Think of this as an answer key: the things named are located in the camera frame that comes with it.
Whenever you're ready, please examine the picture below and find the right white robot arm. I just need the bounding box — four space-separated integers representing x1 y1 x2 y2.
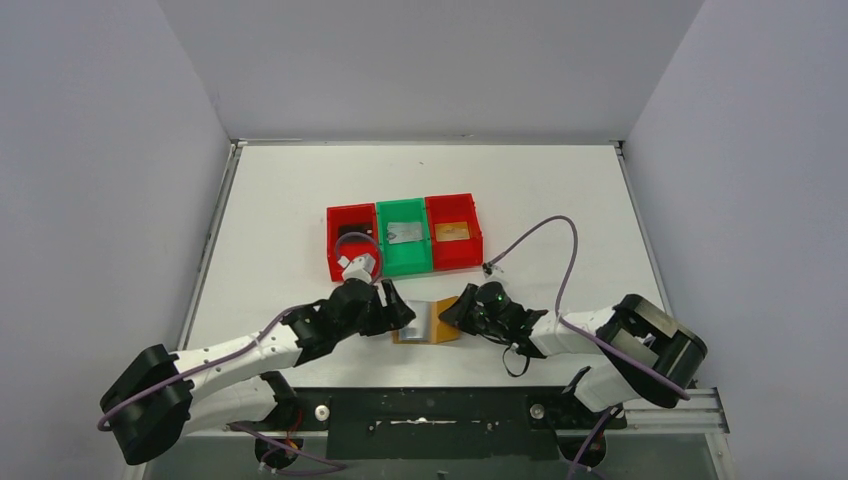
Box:
438 281 708 427

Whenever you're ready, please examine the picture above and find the red bin with gold card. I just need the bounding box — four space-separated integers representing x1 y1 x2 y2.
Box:
424 193 483 271

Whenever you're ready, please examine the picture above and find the gold card in bin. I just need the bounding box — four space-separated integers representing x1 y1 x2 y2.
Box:
434 222 472 242

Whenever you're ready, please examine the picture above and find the aluminium frame rail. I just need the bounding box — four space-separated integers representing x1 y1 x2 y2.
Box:
135 388 730 439

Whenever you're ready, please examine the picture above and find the green plastic bin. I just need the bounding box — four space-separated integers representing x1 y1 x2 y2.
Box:
376 197 433 277

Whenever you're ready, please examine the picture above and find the yellow leather card holder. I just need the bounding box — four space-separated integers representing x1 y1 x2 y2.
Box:
392 296 461 345

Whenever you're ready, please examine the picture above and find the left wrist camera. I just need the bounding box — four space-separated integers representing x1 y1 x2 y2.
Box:
337 253 378 284

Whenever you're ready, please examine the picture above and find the grey VIP credit card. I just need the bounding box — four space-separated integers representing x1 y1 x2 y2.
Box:
397 300 433 343

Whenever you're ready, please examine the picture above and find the black card in bin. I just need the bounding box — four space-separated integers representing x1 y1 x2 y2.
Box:
337 223 374 241

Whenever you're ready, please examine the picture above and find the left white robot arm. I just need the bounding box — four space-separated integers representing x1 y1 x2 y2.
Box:
96 279 416 465

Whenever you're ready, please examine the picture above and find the red bin with black card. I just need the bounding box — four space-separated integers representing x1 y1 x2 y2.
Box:
326 203 383 282

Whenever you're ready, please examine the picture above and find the silver card in bin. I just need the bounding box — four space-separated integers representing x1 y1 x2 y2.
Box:
386 222 423 245

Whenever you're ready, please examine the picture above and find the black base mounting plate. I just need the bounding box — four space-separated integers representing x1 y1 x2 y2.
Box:
252 386 601 460

